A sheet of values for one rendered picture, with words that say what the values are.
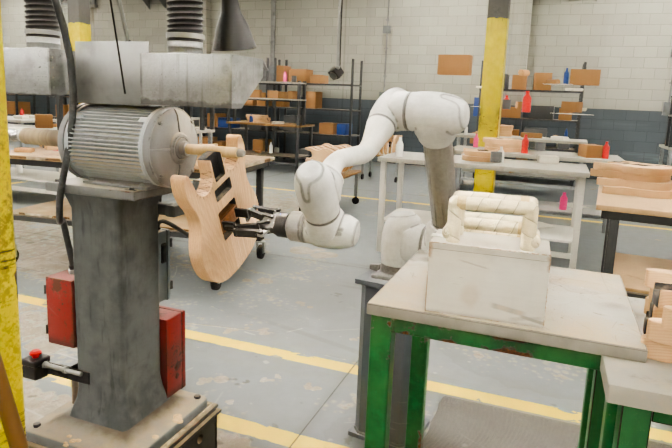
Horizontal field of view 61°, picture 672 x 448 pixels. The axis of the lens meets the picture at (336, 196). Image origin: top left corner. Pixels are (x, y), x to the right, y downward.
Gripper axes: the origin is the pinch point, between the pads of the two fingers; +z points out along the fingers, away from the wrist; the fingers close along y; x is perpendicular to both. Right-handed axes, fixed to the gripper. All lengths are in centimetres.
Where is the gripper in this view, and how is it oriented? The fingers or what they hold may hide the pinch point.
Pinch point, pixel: (230, 218)
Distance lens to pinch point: 178.7
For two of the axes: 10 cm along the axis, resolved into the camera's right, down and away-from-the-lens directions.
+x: -1.1, -8.6, -5.1
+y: 3.4, -5.1, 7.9
